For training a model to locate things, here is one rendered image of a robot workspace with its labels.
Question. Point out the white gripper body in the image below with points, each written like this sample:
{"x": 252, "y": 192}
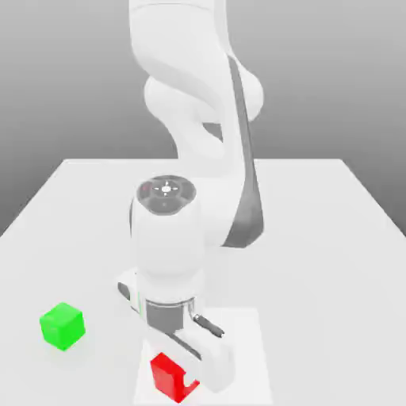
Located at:
{"x": 215, "y": 361}

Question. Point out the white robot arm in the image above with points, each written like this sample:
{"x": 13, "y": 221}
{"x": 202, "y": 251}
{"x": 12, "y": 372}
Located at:
{"x": 168, "y": 241}

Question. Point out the small green cube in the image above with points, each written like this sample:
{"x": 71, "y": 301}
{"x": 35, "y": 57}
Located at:
{"x": 62, "y": 326}

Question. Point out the small red cube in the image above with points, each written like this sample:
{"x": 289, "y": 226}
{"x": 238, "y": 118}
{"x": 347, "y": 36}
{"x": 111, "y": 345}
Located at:
{"x": 165, "y": 377}

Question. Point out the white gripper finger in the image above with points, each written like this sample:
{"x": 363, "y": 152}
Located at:
{"x": 189, "y": 377}

